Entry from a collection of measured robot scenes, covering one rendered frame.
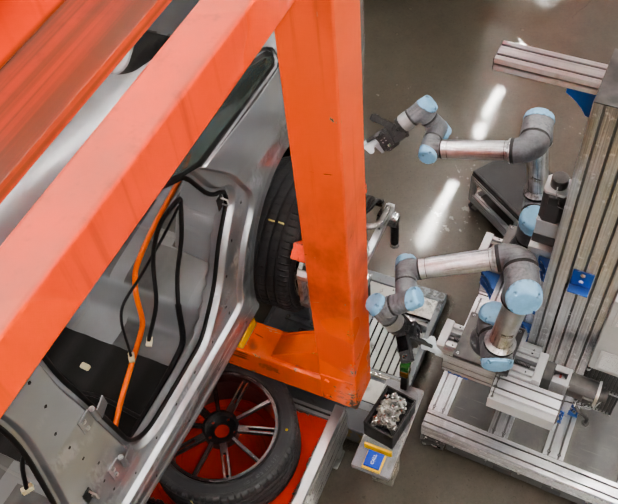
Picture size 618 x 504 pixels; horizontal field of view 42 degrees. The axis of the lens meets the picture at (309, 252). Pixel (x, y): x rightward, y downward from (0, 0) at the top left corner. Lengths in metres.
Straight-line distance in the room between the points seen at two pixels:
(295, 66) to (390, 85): 3.48
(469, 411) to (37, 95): 3.05
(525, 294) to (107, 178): 1.69
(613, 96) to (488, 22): 3.62
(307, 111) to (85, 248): 1.00
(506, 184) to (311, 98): 2.50
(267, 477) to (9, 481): 0.99
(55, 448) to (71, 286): 1.28
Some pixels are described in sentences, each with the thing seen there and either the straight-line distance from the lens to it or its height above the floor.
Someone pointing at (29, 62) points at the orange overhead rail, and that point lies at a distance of 1.09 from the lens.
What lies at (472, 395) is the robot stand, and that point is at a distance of 3.86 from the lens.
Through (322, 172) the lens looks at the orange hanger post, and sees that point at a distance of 2.26.
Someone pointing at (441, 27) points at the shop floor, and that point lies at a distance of 5.95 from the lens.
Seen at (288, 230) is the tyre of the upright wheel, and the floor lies 1.13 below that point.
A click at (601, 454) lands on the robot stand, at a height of 0.21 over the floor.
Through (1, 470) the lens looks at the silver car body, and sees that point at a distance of 3.36.
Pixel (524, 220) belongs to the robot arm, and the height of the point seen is 1.04.
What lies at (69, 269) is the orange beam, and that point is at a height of 2.70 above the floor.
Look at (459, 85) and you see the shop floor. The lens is 5.49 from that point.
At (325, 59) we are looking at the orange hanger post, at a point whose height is 2.38.
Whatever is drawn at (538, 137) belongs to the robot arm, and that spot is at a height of 1.45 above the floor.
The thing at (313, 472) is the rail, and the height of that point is 0.39.
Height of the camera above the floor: 3.63
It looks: 53 degrees down
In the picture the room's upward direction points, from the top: 7 degrees counter-clockwise
